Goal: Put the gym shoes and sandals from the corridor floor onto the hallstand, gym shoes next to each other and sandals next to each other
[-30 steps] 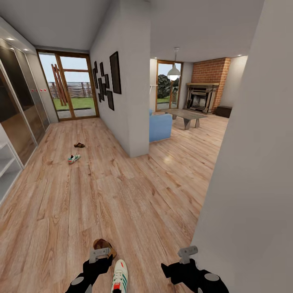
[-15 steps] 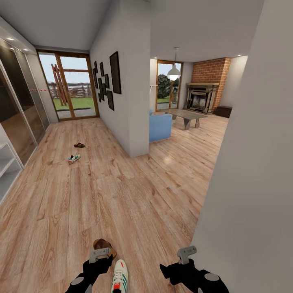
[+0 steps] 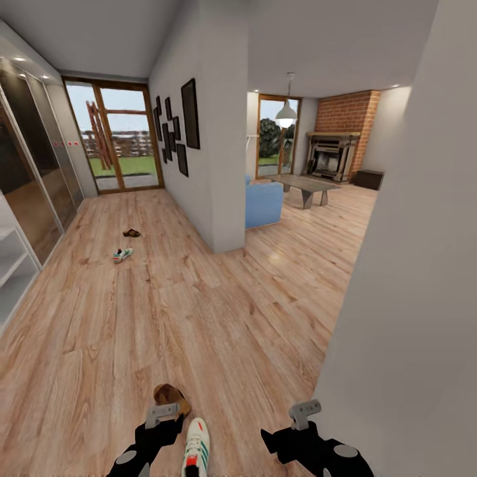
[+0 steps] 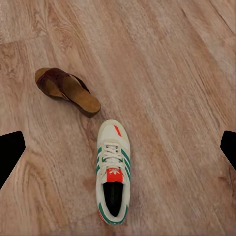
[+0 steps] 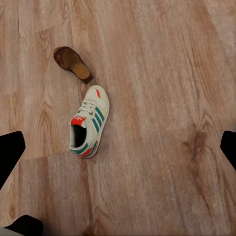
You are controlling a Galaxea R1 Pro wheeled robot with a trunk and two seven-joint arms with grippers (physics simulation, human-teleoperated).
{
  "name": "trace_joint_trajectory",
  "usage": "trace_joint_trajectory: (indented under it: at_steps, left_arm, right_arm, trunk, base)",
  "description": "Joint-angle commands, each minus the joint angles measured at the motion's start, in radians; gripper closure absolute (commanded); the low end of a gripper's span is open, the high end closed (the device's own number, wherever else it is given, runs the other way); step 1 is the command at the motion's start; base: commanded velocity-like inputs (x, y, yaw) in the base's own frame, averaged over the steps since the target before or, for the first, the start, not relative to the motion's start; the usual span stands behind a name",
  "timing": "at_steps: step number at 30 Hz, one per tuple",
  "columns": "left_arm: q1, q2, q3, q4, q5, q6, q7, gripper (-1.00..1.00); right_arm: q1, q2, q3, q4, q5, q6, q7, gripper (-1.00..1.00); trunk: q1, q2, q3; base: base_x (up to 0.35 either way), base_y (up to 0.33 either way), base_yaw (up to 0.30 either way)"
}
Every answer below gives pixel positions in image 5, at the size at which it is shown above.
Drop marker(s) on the sandal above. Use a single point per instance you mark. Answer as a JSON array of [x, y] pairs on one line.
[[69, 60]]

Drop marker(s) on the gym shoe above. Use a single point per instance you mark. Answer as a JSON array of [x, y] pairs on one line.
[[87, 125]]

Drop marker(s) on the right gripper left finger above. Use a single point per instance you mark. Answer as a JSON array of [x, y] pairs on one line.
[[12, 146]]

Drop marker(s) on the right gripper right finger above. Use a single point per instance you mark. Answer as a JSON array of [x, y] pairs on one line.
[[228, 146]]

